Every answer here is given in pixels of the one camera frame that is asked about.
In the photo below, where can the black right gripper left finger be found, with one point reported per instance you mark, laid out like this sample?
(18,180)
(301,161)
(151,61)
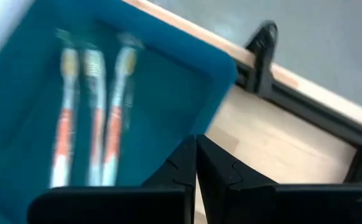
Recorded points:
(174,186)

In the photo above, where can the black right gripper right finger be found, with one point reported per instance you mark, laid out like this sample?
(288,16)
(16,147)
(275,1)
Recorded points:
(230,199)

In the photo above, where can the orange toothbrush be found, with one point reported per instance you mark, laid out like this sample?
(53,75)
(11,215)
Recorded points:
(63,130)
(97,130)
(114,130)

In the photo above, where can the teal plastic bin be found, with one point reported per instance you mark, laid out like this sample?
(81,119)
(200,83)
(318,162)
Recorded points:
(168,93)

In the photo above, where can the black frame foot bracket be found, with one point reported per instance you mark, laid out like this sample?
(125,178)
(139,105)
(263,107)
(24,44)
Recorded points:
(263,56)

